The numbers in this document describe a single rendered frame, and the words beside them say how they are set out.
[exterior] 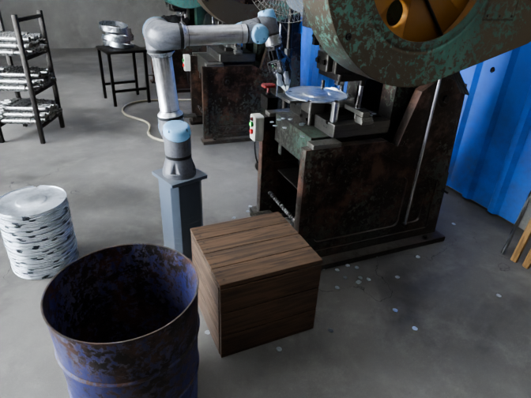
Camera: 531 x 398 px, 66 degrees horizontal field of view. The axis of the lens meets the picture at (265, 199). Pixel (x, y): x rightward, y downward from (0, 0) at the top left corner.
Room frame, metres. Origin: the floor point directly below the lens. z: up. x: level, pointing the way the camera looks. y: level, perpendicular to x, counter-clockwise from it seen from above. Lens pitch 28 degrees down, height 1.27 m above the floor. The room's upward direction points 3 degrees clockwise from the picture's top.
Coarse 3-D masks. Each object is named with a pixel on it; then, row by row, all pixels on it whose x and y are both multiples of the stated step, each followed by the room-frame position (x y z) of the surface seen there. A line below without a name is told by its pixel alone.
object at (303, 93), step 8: (288, 88) 2.01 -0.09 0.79; (296, 88) 2.04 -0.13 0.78; (304, 88) 2.05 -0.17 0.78; (312, 88) 2.06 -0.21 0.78; (328, 88) 2.07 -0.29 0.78; (288, 96) 1.88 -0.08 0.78; (296, 96) 1.89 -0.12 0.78; (304, 96) 1.90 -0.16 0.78; (312, 96) 1.89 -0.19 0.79; (320, 96) 1.89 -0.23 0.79; (328, 96) 1.91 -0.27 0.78; (336, 96) 1.92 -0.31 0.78; (344, 96) 1.93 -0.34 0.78
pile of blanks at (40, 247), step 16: (64, 208) 1.61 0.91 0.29; (0, 224) 1.48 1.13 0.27; (16, 224) 1.46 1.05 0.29; (32, 224) 1.47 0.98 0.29; (48, 224) 1.50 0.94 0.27; (64, 224) 1.57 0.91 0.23; (16, 240) 1.45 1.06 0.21; (32, 240) 1.46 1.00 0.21; (48, 240) 1.49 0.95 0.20; (64, 240) 1.55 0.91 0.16; (16, 256) 1.46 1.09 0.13; (32, 256) 1.47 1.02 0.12; (48, 256) 1.48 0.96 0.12; (64, 256) 1.53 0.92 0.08; (16, 272) 1.48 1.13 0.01; (32, 272) 1.46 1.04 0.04; (48, 272) 1.47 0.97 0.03
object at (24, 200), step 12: (12, 192) 1.67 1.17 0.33; (24, 192) 1.67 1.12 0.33; (36, 192) 1.68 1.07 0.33; (48, 192) 1.68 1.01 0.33; (60, 192) 1.69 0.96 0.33; (12, 204) 1.56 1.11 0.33; (24, 204) 1.56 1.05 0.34; (36, 204) 1.56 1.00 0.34; (48, 204) 1.58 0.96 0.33; (60, 204) 1.57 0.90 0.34; (12, 216) 1.45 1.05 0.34
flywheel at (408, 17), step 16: (384, 0) 1.58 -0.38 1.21; (400, 0) 1.64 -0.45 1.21; (416, 0) 1.64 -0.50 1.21; (432, 0) 1.67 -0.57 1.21; (448, 0) 1.70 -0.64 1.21; (464, 0) 1.73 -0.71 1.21; (384, 16) 1.59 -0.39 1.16; (416, 16) 1.65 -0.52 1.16; (448, 16) 1.71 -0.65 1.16; (464, 16) 1.71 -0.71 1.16; (400, 32) 1.62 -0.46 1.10; (416, 32) 1.65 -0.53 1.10; (432, 32) 1.68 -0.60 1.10
